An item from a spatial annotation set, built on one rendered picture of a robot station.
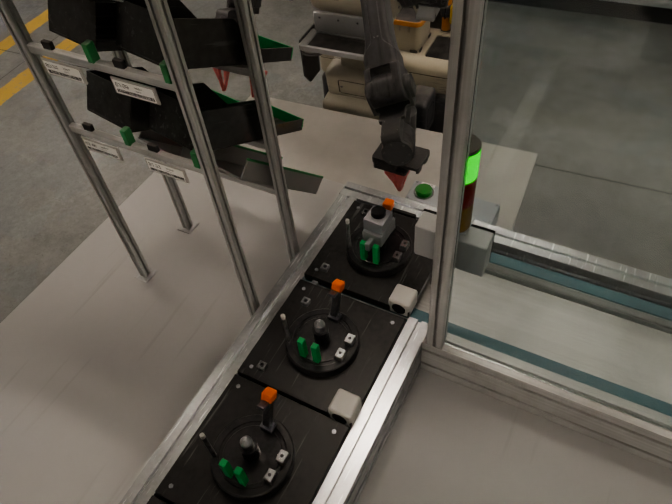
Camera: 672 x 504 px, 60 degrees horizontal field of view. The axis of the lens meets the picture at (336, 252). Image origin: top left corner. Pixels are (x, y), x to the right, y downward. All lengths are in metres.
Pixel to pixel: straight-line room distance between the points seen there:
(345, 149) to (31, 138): 2.37
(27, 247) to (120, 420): 1.87
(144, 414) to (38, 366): 0.29
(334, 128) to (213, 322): 0.72
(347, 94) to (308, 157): 0.38
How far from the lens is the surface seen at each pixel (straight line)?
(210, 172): 0.98
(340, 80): 1.95
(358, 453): 1.04
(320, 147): 1.70
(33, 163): 3.53
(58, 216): 3.14
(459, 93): 0.73
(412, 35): 2.14
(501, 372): 1.13
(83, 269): 1.57
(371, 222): 1.16
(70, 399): 1.36
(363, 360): 1.11
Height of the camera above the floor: 1.93
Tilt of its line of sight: 49 degrees down
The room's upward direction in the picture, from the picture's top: 7 degrees counter-clockwise
